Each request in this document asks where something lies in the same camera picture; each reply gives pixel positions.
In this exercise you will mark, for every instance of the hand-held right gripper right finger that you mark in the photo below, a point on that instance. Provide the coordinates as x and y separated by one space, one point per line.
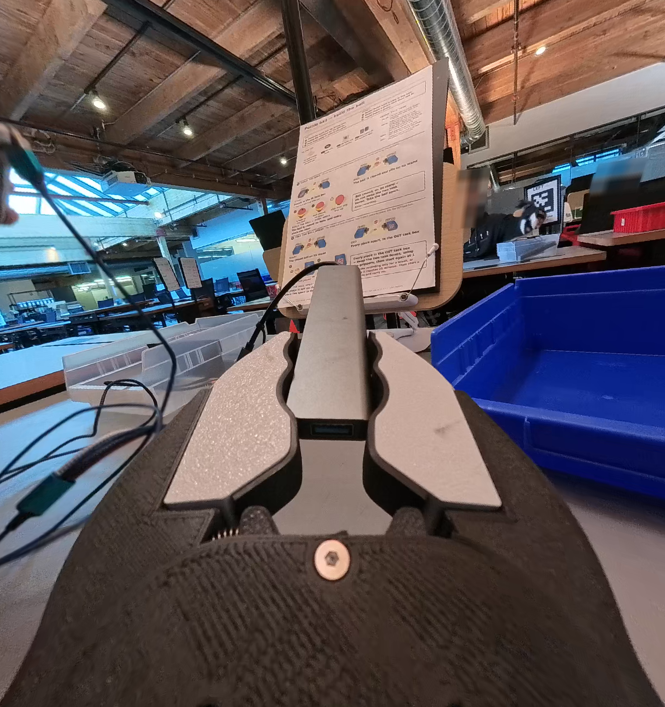
429 431

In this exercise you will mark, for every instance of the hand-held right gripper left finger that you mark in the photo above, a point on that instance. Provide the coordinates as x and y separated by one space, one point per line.
238 425

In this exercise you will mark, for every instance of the grey metal USB hub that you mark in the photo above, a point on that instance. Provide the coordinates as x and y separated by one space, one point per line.
332 353

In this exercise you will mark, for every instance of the grey desk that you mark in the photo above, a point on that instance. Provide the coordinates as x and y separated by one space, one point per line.
641 552

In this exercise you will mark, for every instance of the clear plastic tray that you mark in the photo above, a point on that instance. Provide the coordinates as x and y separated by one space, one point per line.
189 359
227 326

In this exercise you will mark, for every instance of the ceiling projector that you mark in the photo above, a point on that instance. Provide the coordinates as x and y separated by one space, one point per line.
123 178

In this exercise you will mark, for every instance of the black office chair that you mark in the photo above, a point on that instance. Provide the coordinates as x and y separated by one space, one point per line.
252 283

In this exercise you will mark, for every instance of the small instruction stand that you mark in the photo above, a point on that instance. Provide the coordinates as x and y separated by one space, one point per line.
165 273
190 272

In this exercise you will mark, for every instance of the blue plastic bin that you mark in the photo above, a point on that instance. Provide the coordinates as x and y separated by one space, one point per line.
586 381

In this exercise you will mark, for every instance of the instruction sheet on wooden stand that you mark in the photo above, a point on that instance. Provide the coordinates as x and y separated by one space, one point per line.
448 265

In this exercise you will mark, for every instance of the clear lidded container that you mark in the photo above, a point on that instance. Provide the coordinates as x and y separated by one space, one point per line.
525 248

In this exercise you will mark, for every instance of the wooden work table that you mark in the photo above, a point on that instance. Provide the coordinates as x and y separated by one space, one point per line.
569 258

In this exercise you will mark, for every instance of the printed instruction sheet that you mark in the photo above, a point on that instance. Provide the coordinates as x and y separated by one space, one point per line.
360 188

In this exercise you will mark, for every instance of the red plastic bin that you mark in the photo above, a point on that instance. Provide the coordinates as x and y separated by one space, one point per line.
650 216

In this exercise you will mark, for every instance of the black ceiling pole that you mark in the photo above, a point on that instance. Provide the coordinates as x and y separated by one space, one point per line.
298 55

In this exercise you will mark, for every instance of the silver ventilation duct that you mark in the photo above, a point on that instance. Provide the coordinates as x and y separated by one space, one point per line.
448 55

